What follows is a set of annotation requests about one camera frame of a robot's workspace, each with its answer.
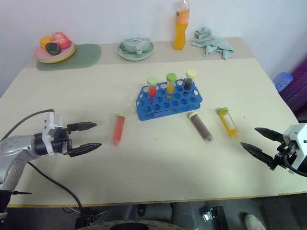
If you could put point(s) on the dark liquid tube pale cap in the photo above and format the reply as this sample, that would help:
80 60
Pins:
189 82

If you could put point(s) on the stacked plates with toy food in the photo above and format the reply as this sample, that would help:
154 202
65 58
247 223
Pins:
64 58

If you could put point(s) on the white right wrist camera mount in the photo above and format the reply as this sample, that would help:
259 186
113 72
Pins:
297 136

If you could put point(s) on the yellow liquid tube green cap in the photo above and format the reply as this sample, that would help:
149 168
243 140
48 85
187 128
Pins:
229 123

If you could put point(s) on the pink plate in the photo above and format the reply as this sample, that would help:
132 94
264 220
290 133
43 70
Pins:
40 54

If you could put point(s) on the stack of blue cups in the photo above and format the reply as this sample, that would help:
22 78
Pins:
283 81

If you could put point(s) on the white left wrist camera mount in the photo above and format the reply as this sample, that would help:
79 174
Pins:
55 122

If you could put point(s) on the pink red toy food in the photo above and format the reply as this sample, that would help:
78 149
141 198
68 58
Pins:
61 39

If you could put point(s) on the grey cylinder under table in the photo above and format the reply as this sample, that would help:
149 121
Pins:
185 216

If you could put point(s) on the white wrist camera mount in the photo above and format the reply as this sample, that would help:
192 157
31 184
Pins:
55 122
297 136

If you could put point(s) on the grey-green folded pouch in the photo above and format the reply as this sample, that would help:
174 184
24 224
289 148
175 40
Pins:
134 44

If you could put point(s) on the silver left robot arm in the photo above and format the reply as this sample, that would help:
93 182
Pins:
12 153

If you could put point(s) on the blue test tube rack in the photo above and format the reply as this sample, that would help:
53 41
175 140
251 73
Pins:
168 107

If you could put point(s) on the green placemat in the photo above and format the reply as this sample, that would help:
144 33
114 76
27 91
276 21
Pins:
86 55

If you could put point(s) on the pale green plate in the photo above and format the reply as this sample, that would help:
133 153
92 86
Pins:
135 56

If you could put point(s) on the black and green toy food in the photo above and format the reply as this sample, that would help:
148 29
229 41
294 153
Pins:
53 48

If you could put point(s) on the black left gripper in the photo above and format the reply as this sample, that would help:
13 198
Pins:
63 145

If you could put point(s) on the brown liquid tube pale cap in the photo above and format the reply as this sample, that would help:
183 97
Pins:
201 127

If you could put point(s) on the black box with metal clip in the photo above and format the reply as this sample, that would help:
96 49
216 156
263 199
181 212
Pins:
214 216

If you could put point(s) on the pale rounded shoe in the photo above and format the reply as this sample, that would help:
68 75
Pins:
254 222

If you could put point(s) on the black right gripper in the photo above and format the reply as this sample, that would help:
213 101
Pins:
283 157

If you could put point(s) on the red liquid tube green cap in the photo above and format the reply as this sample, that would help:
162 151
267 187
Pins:
152 89

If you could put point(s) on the orange toy fruit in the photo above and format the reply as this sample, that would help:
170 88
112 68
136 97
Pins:
44 42

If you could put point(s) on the orange soda bottle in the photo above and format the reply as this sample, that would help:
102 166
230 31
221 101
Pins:
181 31

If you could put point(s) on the red liquid tube pale cap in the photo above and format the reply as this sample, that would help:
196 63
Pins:
118 130

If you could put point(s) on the orange liquid tube green cap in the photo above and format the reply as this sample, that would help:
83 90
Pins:
171 86

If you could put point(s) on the purple container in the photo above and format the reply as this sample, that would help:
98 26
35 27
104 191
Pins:
297 93

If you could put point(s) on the dark rounded shape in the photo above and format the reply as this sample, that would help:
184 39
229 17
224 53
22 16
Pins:
134 225

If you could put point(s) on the crumpled light blue cloth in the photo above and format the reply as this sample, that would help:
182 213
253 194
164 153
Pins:
213 44

